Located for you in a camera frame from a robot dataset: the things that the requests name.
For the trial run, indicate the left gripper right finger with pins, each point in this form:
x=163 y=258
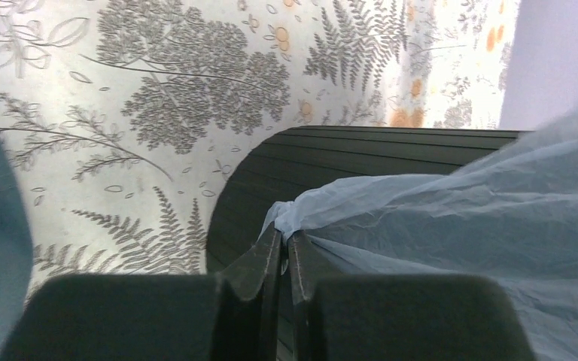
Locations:
x=338 y=316

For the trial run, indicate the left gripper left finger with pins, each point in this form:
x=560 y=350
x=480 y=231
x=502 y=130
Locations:
x=227 y=315

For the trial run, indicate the black plastic trash bin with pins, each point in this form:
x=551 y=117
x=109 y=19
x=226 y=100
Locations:
x=307 y=157

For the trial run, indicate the light blue trash bag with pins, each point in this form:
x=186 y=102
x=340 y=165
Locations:
x=511 y=216

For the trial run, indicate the floral patterned table mat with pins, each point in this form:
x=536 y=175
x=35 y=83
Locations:
x=124 y=120

